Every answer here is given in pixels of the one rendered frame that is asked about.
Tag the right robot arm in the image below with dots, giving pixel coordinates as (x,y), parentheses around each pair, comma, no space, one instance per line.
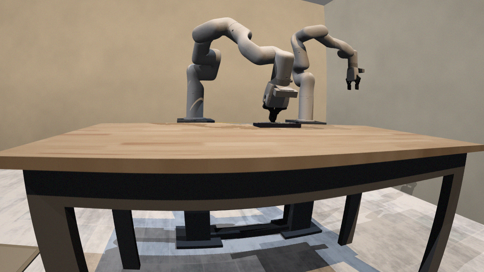
(207,61)

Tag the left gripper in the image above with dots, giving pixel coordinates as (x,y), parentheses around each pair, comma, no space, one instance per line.
(352,75)

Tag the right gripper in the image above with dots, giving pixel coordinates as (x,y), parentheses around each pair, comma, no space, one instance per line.
(271,102)

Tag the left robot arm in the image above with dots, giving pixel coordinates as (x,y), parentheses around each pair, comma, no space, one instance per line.
(306,80)

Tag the dark grey keyboard case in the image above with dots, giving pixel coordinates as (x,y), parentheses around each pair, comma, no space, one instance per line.
(278,125)

